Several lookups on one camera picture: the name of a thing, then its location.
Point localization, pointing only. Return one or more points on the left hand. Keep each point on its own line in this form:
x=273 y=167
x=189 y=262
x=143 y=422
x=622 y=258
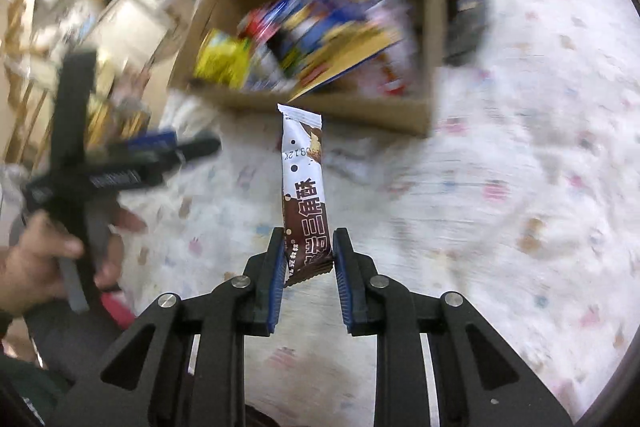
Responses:
x=29 y=270

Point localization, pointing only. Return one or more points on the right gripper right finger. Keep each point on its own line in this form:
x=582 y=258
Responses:
x=479 y=379

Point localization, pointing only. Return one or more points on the floral white bed quilt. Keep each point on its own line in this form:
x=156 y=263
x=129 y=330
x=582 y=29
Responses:
x=525 y=199

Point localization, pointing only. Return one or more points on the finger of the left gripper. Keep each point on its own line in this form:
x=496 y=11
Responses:
x=150 y=141
x=196 y=149

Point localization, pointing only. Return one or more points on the white red snack bag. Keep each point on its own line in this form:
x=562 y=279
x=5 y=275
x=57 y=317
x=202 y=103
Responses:
x=392 y=73

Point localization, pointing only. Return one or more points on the brown cardboard box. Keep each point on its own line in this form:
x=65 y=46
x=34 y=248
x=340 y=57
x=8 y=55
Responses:
x=267 y=86

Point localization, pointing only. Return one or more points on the dark striped cloth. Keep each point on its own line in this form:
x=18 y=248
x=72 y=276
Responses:
x=466 y=29

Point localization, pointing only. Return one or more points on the yellow triangular snack bag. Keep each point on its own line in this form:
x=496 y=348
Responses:
x=223 y=60

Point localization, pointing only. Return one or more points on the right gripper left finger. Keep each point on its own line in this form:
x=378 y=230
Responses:
x=182 y=361

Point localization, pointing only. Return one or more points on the blue chip bag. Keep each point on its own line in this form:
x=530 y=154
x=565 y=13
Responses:
x=319 y=42

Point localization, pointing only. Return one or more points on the brown white wafer bar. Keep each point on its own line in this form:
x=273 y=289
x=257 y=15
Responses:
x=307 y=242

